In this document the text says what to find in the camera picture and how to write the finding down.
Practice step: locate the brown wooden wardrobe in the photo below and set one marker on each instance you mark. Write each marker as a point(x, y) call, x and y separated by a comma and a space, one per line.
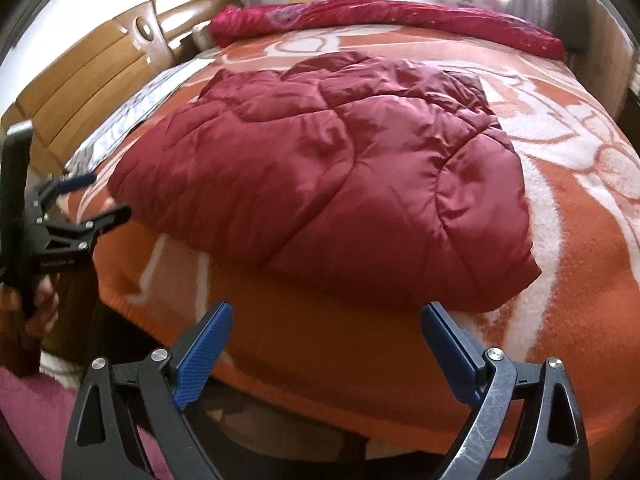
point(595, 45)

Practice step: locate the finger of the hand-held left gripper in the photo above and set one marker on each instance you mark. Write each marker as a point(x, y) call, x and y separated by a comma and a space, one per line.
point(100, 220)
point(75, 182)

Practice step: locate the dark red quilted jacket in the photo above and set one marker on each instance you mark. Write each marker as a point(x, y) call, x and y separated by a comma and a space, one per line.
point(320, 175)

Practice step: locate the orange and white floral blanket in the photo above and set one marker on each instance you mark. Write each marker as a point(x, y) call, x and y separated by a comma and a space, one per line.
point(575, 240)

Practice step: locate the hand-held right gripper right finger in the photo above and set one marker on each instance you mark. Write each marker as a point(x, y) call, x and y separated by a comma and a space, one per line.
point(450, 355)

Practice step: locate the person's pink clothing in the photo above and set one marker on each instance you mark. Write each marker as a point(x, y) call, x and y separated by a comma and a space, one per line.
point(40, 420)

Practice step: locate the person's left hand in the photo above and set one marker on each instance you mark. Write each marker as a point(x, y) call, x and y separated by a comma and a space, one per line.
point(46, 305)

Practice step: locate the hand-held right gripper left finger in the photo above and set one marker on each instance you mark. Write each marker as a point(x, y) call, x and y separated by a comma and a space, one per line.
point(202, 345)

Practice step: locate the wooden headboard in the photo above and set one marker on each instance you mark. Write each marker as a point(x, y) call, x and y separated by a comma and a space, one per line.
point(90, 75)

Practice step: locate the magenta rolled quilt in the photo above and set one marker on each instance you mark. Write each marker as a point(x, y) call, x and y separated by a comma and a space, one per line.
point(380, 20)

